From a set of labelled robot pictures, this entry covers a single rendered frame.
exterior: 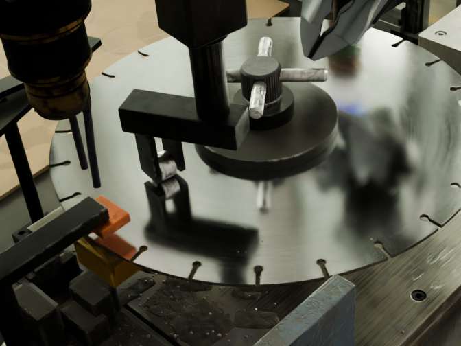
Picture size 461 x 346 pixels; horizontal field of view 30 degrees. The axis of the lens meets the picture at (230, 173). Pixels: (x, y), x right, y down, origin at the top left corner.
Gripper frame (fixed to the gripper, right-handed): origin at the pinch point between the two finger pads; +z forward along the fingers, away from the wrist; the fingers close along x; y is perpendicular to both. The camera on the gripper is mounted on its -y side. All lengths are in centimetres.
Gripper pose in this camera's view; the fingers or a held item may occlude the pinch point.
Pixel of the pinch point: (317, 40)
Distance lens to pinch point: 69.2
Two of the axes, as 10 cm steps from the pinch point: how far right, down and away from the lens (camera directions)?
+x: 8.9, 4.5, 1.0
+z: -4.4, 7.6, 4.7
